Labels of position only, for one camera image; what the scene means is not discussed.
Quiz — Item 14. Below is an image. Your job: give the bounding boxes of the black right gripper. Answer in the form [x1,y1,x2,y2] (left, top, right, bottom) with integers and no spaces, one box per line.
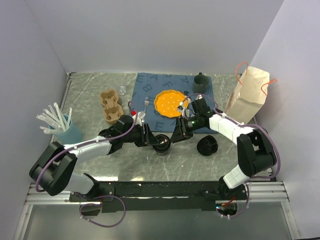
[169,115,205,144]

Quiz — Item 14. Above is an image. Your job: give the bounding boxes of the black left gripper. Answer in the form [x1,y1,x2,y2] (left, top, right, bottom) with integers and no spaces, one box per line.
[122,123,160,148]

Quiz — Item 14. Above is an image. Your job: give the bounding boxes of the black takeout coffee cup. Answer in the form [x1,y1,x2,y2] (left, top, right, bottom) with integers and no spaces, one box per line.
[152,141,171,156]

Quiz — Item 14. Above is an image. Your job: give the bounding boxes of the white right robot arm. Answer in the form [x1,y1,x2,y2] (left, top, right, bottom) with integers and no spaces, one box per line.
[170,110,281,200]

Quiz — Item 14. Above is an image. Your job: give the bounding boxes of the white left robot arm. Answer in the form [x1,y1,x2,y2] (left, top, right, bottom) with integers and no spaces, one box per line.
[29,118,160,201]

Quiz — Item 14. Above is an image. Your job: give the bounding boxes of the beige paper takeout bag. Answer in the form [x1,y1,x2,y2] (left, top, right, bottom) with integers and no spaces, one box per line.
[224,61,278,124]

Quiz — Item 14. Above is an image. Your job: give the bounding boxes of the stack of black cup lids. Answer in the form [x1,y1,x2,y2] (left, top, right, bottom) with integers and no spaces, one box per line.
[196,135,218,157]

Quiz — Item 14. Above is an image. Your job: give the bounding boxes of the orange polka dot plate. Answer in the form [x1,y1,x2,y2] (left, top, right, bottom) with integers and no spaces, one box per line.
[153,89,189,118]

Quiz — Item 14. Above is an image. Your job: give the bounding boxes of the silver fork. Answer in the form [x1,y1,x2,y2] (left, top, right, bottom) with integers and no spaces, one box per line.
[142,97,150,122]

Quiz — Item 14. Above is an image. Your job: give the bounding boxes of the brown cardboard cup carrier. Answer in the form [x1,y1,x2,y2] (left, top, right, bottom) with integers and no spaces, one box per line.
[99,88,124,125]

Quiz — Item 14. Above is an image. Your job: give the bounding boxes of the blue alphabet cloth mat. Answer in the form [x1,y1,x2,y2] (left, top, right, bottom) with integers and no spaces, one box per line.
[129,72,216,135]

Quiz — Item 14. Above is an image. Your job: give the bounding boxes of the dark green mug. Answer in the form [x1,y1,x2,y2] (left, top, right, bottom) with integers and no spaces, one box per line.
[192,72,210,94]

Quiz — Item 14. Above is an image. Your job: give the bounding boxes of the small clear glass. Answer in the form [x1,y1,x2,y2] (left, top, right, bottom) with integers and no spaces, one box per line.
[117,85,127,95]

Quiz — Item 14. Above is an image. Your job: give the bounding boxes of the blue straw holder cup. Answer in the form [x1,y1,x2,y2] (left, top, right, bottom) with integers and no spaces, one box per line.
[53,114,83,145]

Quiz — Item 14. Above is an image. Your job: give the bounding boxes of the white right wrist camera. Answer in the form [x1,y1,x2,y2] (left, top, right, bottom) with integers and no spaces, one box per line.
[177,102,189,118]

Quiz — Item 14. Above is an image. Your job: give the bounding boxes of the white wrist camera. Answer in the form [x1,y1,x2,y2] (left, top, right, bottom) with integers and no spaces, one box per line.
[130,110,146,126]
[177,102,189,118]

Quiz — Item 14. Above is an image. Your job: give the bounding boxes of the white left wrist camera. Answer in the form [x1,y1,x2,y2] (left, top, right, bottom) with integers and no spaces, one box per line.
[130,110,146,126]

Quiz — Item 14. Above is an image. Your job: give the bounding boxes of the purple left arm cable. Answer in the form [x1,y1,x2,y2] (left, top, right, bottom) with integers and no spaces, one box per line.
[34,100,140,193]

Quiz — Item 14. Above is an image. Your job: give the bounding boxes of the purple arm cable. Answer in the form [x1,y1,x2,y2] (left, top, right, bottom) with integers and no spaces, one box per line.
[181,93,282,181]
[34,100,140,193]

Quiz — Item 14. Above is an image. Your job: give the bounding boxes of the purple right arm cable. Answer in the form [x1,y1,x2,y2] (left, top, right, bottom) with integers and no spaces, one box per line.
[181,93,282,181]

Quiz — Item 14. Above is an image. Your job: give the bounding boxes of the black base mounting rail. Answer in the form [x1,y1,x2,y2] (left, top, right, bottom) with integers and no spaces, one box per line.
[69,181,247,213]

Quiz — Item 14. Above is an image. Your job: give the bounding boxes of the aluminium frame rail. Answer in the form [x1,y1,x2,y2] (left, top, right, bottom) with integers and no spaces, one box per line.
[23,182,291,206]

